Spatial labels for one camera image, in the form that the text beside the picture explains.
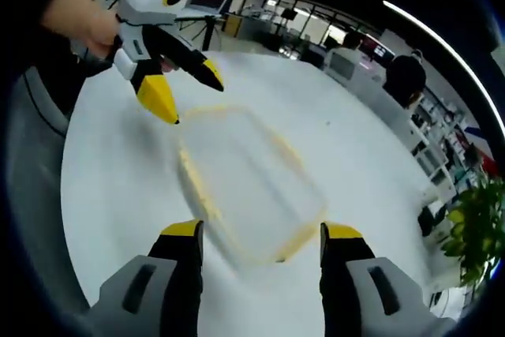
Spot red screen monitor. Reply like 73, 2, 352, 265
362, 35, 395, 58

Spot green potted plant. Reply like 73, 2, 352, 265
440, 177, 505, 286

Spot person's left hand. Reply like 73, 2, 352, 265
41, 0, 123, 54

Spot clear plastic box yellow buckles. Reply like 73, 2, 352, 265
176, 103, 329, 266

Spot white chair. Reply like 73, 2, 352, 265
325, 52, 358, 86

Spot grey mesh office chair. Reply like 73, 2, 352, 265
7, 64, 92, 316

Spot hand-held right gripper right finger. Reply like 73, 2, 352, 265
319, 221, 435, 337

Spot white storage shelves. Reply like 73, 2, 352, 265
409, 92, 487, 197

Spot long ceiling light strip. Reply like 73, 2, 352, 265
382, 0, 496, 118

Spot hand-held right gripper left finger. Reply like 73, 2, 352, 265
89, 219, 205, 337

